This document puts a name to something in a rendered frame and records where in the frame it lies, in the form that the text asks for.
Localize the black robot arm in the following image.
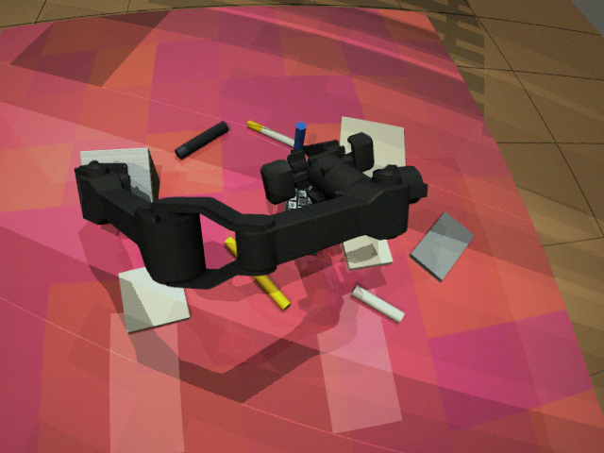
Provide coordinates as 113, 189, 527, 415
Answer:
74, 160, 428, 289

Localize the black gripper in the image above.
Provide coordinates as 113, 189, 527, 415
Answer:
260, 132, 375, 205

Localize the black keyboard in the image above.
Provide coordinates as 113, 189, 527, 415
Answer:
284, 188, 317, 256

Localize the pale beige flat rectangular panel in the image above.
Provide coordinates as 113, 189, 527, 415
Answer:
339, 116, 406, 177

